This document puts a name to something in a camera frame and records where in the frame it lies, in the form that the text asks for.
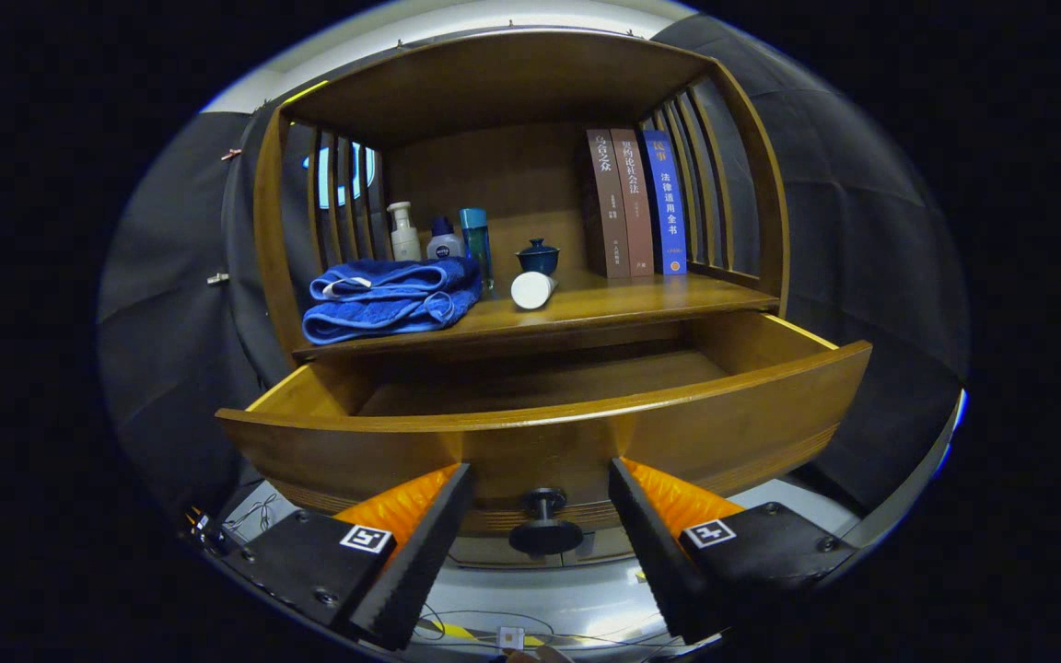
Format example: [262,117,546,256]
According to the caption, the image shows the brown wooden cabinet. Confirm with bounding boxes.
[252,30,791,567]

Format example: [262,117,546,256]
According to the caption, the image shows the folded blue towel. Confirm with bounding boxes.
[302,258,484,346]

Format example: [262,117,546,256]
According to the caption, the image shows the white pump bottle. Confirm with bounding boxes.
[387,202,422,262]

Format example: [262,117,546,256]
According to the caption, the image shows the white and green tube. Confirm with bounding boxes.
[510,271,557,310]

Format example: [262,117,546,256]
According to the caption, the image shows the dark brown book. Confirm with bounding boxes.
[586,129,631,280]

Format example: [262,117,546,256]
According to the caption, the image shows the white bottle with blue cap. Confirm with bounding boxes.
[426,216,465,261]

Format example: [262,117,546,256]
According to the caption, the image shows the brown wooden drawer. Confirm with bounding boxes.
[216,311,874,558]

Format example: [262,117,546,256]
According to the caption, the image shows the tall teal bottle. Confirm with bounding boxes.
[459,207,495,294]

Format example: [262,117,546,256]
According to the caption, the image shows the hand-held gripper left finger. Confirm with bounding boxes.
[217,462,476,651]

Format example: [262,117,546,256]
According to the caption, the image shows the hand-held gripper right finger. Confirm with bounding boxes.
[608,458,858,646]

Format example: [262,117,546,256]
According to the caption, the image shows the reddish brown book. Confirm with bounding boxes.
[610,129,657,278]

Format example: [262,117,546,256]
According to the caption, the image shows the blue lidded teacup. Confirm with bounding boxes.
[517,238,560,276]

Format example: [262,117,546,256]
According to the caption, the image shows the blue book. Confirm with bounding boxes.
[641,129,688,276]

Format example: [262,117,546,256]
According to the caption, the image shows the wooden countertop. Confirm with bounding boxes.
[293,269,780,360]

